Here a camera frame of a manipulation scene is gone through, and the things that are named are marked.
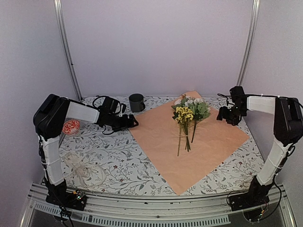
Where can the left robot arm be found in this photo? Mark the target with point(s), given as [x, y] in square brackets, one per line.
[50, 118]

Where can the red white patterned bowl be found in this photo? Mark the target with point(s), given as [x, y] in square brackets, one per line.
[71, 127]

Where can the white rose flower bunch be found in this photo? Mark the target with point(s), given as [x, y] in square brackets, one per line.
[183, 101]

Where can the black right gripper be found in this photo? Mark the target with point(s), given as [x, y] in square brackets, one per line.
[222, 114]

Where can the left aluminium frame post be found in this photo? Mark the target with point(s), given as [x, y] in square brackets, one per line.
[63, 35]

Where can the cream ribbon bow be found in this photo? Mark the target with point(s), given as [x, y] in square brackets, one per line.
[90, 175]

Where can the yellow flower bunch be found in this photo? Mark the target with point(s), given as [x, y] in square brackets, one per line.
[183, 116]

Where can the dark grey mug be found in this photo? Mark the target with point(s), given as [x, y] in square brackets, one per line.
[136, 102]

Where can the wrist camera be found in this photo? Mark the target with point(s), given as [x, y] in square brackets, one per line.
[113, 106]
[236, 94]

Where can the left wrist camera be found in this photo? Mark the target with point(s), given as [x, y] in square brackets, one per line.
[113, 106]

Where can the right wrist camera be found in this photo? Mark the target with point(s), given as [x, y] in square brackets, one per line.
[236, 94]

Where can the aluminium frame post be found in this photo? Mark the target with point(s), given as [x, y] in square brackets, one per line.
[63, 35]
[249, 42]

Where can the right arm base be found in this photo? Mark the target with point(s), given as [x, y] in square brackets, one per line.
[257, 195]

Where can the front aluminium rail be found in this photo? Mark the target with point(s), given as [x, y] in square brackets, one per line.
[114, 210]

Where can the right aluminium frame post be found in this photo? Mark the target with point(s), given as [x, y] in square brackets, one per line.
[249, 42]

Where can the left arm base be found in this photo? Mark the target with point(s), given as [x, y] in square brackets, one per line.
[58, 195]

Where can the white purple flower bunch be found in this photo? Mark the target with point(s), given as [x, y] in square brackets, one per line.
[201, 111]

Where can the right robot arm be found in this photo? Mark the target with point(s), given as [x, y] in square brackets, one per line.
[287, 129]

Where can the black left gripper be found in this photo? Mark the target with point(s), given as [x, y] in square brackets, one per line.
[125, 124]

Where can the peach wrapping paper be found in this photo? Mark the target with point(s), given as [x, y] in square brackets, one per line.
[183, 161]

